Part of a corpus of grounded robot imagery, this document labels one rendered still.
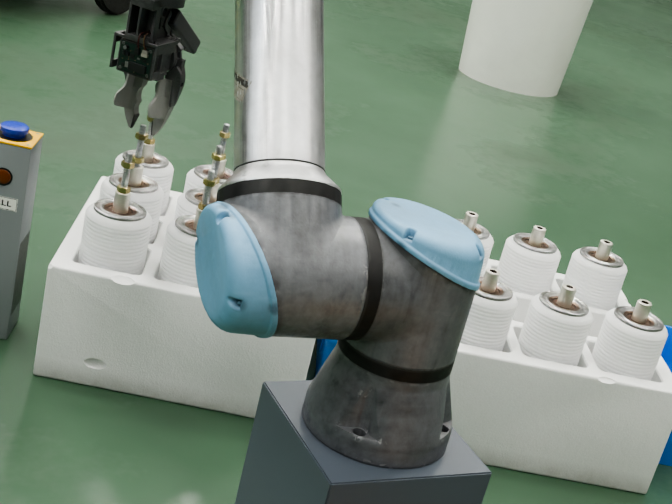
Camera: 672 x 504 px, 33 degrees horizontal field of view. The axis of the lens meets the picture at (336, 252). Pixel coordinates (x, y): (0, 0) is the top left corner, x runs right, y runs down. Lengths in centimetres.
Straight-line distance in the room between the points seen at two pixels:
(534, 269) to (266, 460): 83
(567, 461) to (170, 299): 64
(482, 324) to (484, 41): 263
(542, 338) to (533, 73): 258
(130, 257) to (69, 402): 22
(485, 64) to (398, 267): 322
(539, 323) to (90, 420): 66
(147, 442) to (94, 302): 21
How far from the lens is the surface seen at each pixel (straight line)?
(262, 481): 120
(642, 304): 175
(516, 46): 417
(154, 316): 164
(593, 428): 175
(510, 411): 171
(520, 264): 190
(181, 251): 163
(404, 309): 103
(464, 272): 104
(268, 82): 105
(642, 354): 174
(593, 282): 194
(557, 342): 170
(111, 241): 163
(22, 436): 158
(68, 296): 165
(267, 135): 103
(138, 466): 155
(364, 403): 109
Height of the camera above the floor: 88
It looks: 22 degrees down
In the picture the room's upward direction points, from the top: 14 degrees clockwise
